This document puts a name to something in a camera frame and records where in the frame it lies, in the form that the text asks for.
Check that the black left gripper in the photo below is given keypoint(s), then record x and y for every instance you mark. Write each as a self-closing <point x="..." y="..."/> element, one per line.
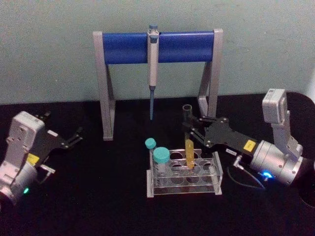
<point x="48" y="142"/>

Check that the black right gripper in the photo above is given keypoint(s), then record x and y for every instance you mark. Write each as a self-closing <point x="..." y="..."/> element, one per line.
<point x="226" y="137"/>

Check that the tube with yellow liquid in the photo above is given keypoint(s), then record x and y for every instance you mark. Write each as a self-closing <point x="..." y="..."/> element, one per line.
<point x="190" y="152"/>

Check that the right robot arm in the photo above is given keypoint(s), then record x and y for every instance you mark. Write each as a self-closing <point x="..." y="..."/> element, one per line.
<point x="273" y="159"/>

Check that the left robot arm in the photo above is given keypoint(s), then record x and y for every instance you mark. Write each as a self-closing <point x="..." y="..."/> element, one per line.
<point x="22" y="137"/>

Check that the large tube with teal cap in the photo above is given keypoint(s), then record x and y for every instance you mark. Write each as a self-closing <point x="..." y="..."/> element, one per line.
<point x="161" y="155"/>

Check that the small tube with teal cap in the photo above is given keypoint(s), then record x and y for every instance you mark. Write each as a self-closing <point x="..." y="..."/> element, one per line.
<point x="150" y="143"/>

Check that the clear plastic tube rack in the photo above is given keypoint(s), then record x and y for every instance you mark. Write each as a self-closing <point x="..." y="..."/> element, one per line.
<point x="187" y="183"/>

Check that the grey pipette with blue tip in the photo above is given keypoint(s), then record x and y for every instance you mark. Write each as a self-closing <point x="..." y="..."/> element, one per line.
<point x="152" y="68"/>

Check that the black table cloth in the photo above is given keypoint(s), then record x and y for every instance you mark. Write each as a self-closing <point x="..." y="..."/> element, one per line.
<point x="103" y="196"/>

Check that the grey stand with blue bar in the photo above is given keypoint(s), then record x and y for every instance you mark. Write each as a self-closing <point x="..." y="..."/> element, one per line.
<point x="128" y="46"/>

